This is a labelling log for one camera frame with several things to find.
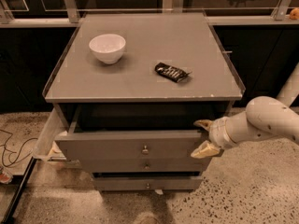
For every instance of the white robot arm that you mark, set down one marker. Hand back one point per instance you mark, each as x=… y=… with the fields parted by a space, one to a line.
x=263 y=118

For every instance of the orange fruit on ledge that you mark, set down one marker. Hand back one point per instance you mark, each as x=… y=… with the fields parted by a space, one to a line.
x=294 y=14

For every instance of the grey drawer cabinet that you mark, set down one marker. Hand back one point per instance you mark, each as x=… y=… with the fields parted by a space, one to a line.
x=183 y=40

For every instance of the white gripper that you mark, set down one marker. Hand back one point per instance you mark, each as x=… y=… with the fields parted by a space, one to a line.
x=218 y=132

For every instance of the white tape roll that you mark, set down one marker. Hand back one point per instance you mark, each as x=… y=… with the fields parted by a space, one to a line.
x=55 y=149

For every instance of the white ceramic bowl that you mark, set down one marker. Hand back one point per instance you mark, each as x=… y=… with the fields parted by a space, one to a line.
x=107 y=48

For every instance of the metal railing frame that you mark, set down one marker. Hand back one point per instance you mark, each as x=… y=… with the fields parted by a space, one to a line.
x=20 y=13

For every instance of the grey bottom drawer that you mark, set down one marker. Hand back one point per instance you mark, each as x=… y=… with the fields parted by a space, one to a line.
x=147 y=183

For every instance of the grey top drawer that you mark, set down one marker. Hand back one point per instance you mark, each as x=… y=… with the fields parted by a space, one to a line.
x=134 y=131

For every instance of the clear plastic bin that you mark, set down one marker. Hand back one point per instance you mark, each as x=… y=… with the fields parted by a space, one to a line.
x=42 y=149

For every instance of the red white floor object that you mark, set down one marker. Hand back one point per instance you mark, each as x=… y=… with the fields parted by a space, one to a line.
x=5 y=176

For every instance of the grey middle drawer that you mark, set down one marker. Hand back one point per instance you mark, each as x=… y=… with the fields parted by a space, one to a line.
x=139 y=165

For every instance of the grey drawer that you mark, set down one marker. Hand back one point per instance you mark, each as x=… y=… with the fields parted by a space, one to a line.
x=147 y=183
x=139 y=165
x=134 y=131

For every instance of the black snack wrapper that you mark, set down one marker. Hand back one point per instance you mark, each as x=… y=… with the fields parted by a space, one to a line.
x=170 y=72

